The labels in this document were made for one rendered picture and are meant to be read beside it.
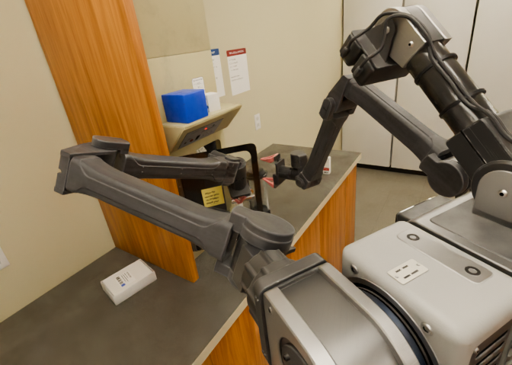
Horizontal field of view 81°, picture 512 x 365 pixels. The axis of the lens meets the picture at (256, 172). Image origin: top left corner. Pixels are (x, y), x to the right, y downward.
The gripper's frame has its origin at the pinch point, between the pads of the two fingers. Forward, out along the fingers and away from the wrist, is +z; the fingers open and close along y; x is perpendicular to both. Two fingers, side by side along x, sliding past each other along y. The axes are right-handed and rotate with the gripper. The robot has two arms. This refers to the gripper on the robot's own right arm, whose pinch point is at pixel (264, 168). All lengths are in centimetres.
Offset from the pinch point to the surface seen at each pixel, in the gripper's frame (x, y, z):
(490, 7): -270, 56, -79
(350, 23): -270, 57, 45
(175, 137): 41.1, 27.7, 4.4
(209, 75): 12.0, 42.7, 11.8
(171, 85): 32, 42, 12
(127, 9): 48, 64, 3
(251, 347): 44, -55, -15
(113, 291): 68, -22, 23
